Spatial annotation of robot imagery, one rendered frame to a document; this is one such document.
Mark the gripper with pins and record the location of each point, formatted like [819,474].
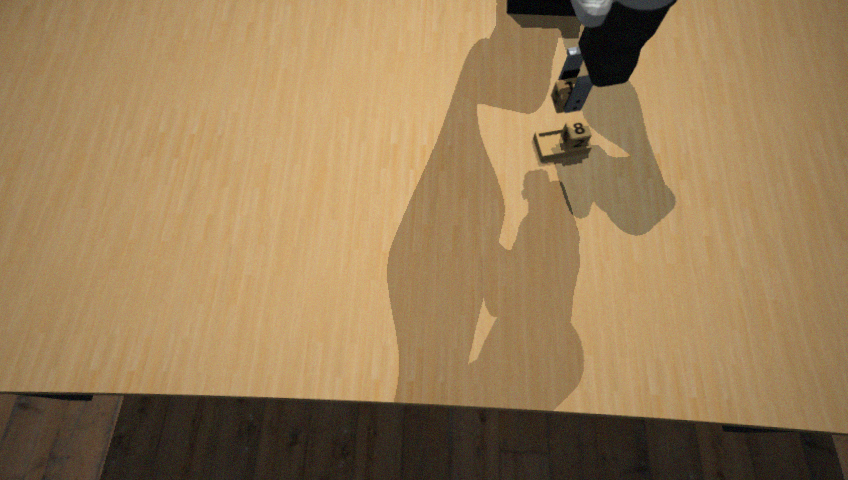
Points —
[611,58]

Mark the tan calendar cube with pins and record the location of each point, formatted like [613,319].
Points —
[576,134]
[561,92]

